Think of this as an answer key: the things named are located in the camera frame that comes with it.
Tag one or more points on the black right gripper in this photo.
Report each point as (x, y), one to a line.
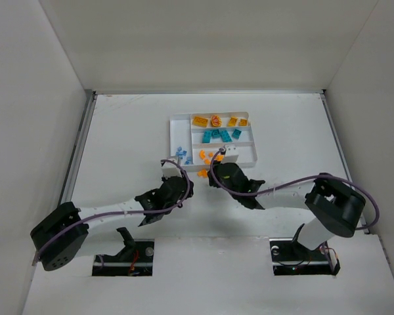
(221, 171)

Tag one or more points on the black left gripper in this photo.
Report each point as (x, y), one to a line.
(176, 183)

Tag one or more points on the orange curved tube piece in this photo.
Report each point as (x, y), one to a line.
(219, 157)

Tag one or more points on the small orange square brick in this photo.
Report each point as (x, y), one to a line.
(202, 173)

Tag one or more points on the teal long lego brick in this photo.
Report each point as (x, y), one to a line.
(225, 137)

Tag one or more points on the teal square lego brick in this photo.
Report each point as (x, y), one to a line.
(236, 134)

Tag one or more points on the teal small lego brick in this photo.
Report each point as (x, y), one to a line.
(215, 133)

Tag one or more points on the yellow rounded lego brick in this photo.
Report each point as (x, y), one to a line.
(232, 121)

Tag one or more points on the yellow square lego brick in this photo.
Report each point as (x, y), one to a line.
(243, 122)

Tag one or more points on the yellow oval butterfly lego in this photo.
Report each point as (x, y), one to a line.
(215, 121)

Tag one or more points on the yellow long lego brick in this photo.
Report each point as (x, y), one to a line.
(200, 121)

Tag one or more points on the teal rounded lego piece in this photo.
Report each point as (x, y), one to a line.
(206, 138)

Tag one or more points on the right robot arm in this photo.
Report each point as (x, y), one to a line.
(336, 207)

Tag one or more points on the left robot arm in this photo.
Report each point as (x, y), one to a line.
(69, 231)

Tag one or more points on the white divided sorting tray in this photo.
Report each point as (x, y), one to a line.
(189, 137)

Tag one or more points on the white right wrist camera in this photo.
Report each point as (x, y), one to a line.
(230, 154)

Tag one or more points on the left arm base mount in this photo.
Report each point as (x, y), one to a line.
(134, 259)

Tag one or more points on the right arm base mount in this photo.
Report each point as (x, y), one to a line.
(292, 259)

